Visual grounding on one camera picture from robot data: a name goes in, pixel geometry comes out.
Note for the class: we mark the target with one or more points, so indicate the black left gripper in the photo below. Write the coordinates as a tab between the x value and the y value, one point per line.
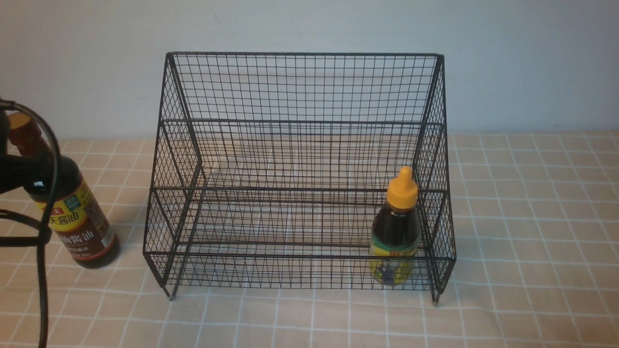
14	169

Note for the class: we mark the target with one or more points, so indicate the dark soy sauce bottle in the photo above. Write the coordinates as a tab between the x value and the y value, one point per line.
76	217

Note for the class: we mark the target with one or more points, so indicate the yellow-capped seasoning bottle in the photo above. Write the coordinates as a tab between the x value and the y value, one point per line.
395	233

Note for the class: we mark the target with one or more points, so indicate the checkered beige tablecloth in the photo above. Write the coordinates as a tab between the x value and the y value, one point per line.
536	231

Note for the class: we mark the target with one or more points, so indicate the black wire mesh shelf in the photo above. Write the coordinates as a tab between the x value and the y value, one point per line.
269	169

